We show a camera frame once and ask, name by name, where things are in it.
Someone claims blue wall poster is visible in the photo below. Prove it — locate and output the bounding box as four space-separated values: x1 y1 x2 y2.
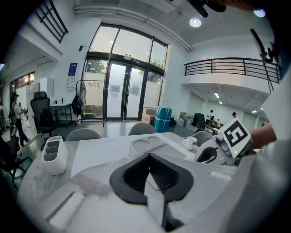
67 63 78 83

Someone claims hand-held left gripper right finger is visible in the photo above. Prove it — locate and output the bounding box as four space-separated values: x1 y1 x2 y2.
149 152 195 203

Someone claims black headrest office chair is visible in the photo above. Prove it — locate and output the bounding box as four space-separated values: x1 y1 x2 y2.
30 91 60 142

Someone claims white compartment organizer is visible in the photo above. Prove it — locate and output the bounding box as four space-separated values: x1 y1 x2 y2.
41 134 68 176

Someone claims black hanging backpack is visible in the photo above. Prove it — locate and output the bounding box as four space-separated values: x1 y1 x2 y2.
71 95 82 116

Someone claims grey compartment tray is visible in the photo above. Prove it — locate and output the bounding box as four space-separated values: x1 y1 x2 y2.
129 134 196 161

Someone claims black coat rack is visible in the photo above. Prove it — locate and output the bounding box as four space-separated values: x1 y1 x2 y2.
75 79 107 127

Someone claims grey shell chair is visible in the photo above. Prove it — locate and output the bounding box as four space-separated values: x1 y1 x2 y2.
193 131 214 147
128 122 157 136
65 128 102 142

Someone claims glass double door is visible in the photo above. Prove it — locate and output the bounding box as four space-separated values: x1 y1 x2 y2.
103 61 146 121

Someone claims blue wrapped package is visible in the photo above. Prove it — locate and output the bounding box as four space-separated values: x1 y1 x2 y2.
152 106 173 132

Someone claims white mug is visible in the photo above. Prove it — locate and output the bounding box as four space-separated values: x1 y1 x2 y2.
183 136 198 150

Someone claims black balcony railing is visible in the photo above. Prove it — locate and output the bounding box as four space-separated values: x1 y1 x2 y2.
184 57 282 84

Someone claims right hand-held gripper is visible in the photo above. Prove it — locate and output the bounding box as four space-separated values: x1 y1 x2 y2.
195 117 253 166

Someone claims grey hanging jacket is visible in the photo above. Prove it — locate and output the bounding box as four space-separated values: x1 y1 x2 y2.
78 83 87 112

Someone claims cardboard box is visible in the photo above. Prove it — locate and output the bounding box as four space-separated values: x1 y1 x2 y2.
141 108 156 125

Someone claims white cabinet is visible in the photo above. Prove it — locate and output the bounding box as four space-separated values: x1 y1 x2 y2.
39 77 55 105

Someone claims person's head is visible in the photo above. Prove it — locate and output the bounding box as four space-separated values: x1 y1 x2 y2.
218 0 257 11

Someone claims black window railing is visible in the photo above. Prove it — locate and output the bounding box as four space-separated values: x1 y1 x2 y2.
34 0 69 44

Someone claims white shelf desk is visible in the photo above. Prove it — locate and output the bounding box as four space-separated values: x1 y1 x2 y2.
50 103 73 127

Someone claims round ceiling light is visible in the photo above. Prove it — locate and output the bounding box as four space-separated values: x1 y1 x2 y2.
189 17 202 28

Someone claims black head camera mount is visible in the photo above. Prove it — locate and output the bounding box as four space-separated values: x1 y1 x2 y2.
188 0 227 18

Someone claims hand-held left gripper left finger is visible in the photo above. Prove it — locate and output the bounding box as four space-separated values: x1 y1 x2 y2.
109 152 151 205

